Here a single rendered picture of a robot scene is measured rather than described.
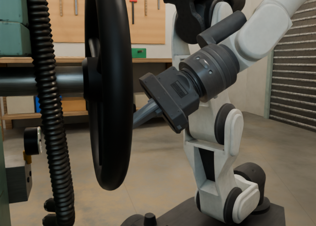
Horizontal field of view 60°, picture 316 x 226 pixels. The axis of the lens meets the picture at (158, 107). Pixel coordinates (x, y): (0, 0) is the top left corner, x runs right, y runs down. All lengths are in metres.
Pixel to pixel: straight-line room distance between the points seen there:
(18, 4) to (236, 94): 4.35
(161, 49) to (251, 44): 3.47
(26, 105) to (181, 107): 2.94
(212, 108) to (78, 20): 3.02
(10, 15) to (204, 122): 0.72
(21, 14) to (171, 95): 0.27
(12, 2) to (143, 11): 3.61
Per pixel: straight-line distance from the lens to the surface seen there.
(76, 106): 3.28
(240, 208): 1.11
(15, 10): 0.31
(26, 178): 0.66
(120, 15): 0.25
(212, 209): 1.13
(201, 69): 0.47
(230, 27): 0.54
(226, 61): 0.49
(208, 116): 0.90
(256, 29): 0.51
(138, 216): 1.22
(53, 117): 0.35
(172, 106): 0.46
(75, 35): 3.71
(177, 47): 0.91
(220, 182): 1.03
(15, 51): 0.28
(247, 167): 1.33
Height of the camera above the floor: 0.84
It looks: 10 degrees down
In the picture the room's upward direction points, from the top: straight up
